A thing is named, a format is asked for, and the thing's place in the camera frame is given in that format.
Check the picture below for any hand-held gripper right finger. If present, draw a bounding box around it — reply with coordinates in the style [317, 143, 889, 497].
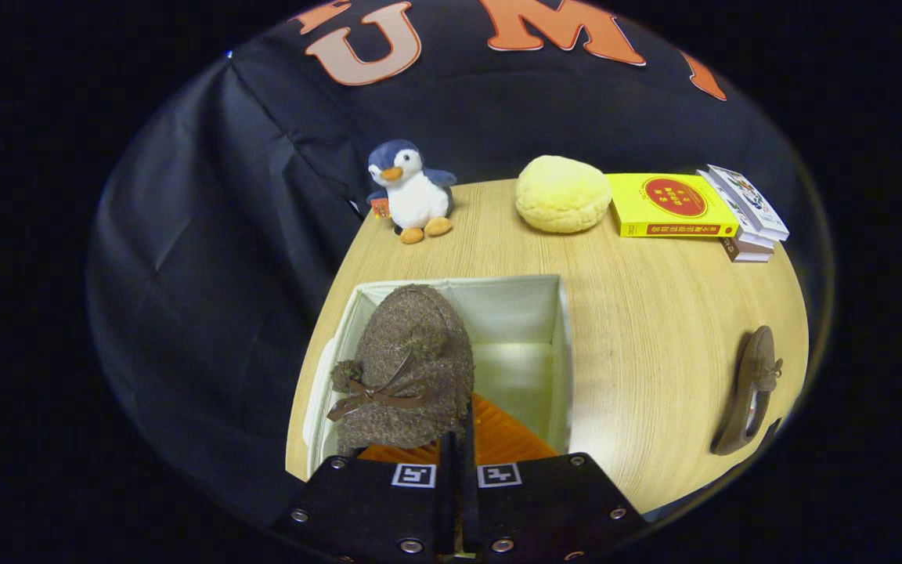
[461, 392, 648, 563]

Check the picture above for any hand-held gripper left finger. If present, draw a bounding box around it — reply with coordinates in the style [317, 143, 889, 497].
[275, 431, 458, 563]

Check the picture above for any brown fuzzy shoe with bow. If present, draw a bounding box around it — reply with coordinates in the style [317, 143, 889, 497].
[711, 325, 784, 457]
[327, 284, 475, 455]

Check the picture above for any beige fabric storage box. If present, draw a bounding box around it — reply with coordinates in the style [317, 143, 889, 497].
[302, 274, 575, 480]

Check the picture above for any blue white penguin plush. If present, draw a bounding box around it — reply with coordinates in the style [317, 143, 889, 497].
[366, 139, 458, 245]

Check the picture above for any yellow round bun plush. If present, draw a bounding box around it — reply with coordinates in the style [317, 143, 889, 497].
[515, 155, 612, 234]

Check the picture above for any yellow book with red circle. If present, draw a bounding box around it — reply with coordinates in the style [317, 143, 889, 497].
[606, 172, 741, 238]

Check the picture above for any brown spine book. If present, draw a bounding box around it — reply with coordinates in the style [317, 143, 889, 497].
[721, 237, 771, 263]

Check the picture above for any white illustrated cover book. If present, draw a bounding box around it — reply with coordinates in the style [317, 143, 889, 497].
[696, 170, 775, 250]

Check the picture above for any white floral cover book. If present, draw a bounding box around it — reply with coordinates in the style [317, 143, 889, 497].
[707, 164, 790, 241]

